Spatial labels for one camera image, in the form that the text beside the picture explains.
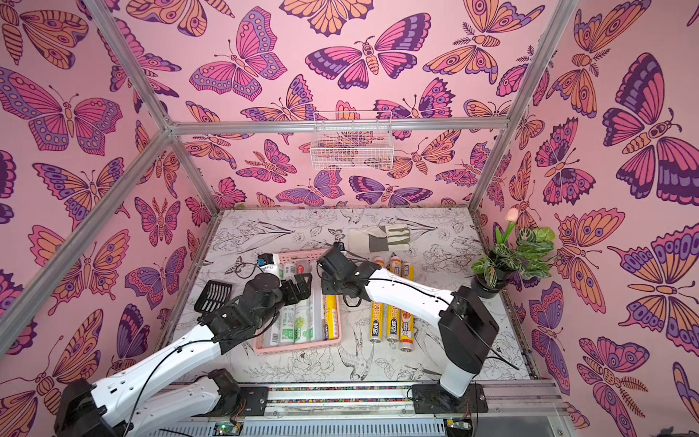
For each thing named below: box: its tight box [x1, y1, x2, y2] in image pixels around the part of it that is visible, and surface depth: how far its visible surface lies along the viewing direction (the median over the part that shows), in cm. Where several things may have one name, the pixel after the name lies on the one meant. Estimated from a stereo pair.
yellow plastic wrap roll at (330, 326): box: [324, 294, 338, 341], surface depth 86 cm
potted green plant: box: [471, 206, 556, 299], surface depth 77 cm
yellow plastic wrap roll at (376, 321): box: [369, 300, 385, 343], surface depth 87 cm
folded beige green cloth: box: [347, 223, 411, 255], surface depth 112 cm
